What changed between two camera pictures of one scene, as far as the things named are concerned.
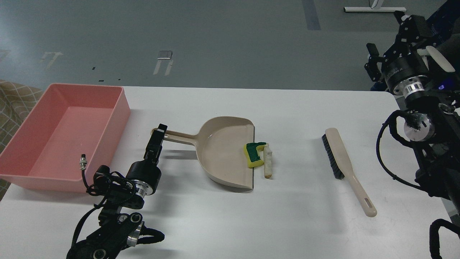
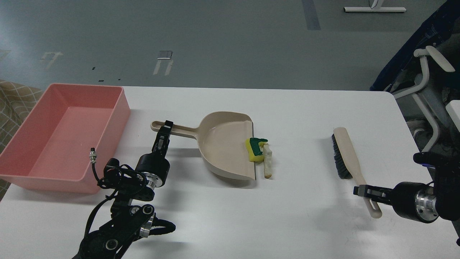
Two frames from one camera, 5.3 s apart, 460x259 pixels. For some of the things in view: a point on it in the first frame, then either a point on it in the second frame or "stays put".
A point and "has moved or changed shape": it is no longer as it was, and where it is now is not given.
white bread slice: (268, 153) stays put
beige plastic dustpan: (220, 144) has moved or changed shape
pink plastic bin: (68, 121) stays put
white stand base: (375, 7) stays put
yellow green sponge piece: (254, 153) has moved or changed shape
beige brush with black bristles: (341, 168) has moved or changed shape
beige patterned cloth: (17, 101) stays put
